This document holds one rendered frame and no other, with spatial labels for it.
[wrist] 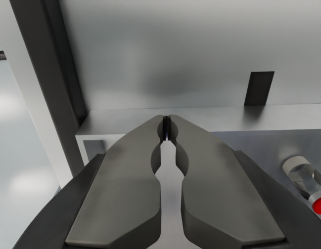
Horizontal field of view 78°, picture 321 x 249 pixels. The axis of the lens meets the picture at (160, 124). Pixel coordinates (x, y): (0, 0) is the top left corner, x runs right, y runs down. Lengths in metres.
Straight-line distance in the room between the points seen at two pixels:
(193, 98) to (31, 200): 1.86
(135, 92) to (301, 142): 0.15
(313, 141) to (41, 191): 1.76
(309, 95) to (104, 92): 0.16
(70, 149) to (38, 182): 1.59
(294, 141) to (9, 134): 1.50
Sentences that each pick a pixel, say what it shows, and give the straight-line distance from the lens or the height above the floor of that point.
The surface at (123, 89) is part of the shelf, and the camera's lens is 0.16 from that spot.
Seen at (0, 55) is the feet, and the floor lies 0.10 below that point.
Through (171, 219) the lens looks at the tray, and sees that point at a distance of 0.26.
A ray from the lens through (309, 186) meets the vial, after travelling 0.20.
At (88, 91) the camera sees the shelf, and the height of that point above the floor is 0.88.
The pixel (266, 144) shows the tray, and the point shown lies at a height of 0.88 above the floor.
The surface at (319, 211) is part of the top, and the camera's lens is 0.20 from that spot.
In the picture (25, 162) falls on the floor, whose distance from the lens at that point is 1.66.
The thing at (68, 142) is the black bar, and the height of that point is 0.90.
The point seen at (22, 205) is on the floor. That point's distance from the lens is 2.05.
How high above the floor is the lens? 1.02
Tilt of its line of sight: 58 degrees down
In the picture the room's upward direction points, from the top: 180 degrees clockwise
